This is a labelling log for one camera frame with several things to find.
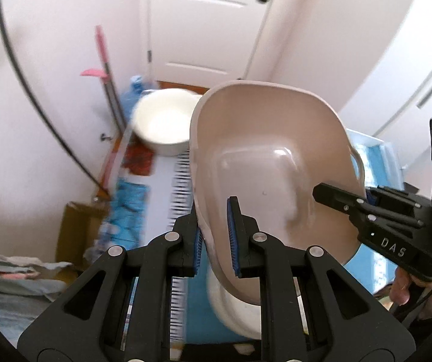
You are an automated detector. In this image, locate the cream round bowl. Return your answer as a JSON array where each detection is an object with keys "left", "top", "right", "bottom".
[{"left": 206, "top": 267, "right": 262, "bottom": 340}]

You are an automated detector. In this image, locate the blue water bottle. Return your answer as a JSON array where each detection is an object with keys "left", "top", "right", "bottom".
[{"left": 119, "top": 75, "right": 149, "bottom": 127}]

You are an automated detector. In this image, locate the beige square handled dish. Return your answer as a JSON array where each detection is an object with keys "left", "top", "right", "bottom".
[{"left": 190, "top": 80, "right": 365, "bottom": 305}]

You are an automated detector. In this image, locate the black curved cable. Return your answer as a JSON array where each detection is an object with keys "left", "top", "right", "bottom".
[{"left": 0, "top": 0, "right": 111, "bottom": 200}]

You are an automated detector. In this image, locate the white door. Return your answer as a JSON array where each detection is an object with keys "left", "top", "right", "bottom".
[{"left": 149, "top": 0, "right": 270, "bottom": 88}]

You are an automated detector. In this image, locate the white grey-sided bowl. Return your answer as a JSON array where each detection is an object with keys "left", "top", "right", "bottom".
[{"left": 130, "top": 88, "right": 201, "bottom": 157}]

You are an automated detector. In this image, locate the blue table cloth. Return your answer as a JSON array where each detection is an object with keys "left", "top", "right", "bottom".
[{"left": 106, "top": 127, "right": 402, "bottom": 348}]

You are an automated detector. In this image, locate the grey blue cloth pile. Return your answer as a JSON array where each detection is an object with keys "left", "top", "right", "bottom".
[{"left": 0, "top": 254, "right": 72, "bottom": 346}]

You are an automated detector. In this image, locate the person's right hand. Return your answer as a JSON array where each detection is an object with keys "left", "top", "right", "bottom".
[{"left": 389, "top": 265, "right": 432, "bottom": 321}]

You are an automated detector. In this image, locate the white refrigerator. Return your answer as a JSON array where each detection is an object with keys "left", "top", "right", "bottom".
[{"left": 338, "top": 0, "right": 432, "bottom": 182}]

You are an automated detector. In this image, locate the pink mop handle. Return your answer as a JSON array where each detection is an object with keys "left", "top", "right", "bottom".
[{"left": 80, "top": 25, "right": 127, "bottom": 136}]

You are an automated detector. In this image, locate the cardboard box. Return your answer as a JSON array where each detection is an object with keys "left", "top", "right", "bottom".
[{"left": 55, "top": 202, "right": 108, "bottom": 271}]

